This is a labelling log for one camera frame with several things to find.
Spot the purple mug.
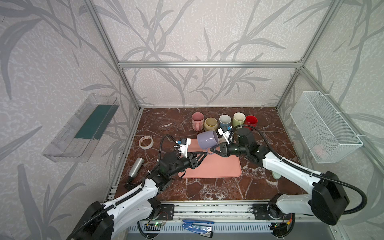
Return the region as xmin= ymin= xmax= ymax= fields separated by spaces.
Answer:
xmin=197 ymin=131 xmax=219 ymax=155

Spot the pink tray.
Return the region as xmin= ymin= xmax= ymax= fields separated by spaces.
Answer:
xmin=178 ymin=139 xmax=242 ymax=179

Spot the blue mug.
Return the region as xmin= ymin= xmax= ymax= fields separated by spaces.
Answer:
xmin=219 ymin=115 xmax=232 ymax=129

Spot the red mug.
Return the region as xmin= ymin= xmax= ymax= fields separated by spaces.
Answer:
xmin=244 ymin=115 xmax=258 ymax=127

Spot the light green mug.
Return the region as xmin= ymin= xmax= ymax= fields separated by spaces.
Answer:
xmin=232 ymin=112 xmax=246 ymax=127

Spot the pink patterned mug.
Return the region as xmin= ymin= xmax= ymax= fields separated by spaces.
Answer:
xmin=192 ymin=112 xmax=205 ymax=132

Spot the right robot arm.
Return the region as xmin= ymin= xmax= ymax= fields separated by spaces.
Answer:
xmin=211 ymin=125 xmax=368 ymax=226

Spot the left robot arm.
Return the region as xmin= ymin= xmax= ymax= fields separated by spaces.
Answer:
xmin=68 ymin=152 xmax=208 ymax=240

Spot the tape roll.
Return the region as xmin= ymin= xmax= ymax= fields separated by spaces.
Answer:
xmin=139 ymin=136 xmax=154 ymax=150

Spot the silver metal cylinder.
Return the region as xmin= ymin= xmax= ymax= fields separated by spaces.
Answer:
xmin=129 ymin=158 xmax=144 ymax=178

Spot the small green object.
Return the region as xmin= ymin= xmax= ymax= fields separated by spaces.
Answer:
xmin=272 ymin=172 xmax=281 ymax=180

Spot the black clip on table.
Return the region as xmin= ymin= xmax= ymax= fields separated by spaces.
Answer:
xmin=124 ymin=177 xmax=138 ymax=191

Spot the blue stapler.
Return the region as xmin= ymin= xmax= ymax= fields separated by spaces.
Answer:
xmin=182 ymin=220 xmax=215 ymax=238

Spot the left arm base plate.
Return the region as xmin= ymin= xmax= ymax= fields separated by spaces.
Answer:
xmin=153 ymin=204 xmax=175 ymax=221

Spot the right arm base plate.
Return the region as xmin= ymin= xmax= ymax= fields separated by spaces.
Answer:
xmin=250 ymin=204 xmax=292 ymax=222

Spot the white wire basket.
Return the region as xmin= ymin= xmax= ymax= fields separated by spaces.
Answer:
xmin=291 ymin=91 xmax=364 ymax=164

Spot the clear plastic wall bin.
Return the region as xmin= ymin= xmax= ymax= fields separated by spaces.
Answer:
xmin=42 ymin=94 xmax=120 ymax=163

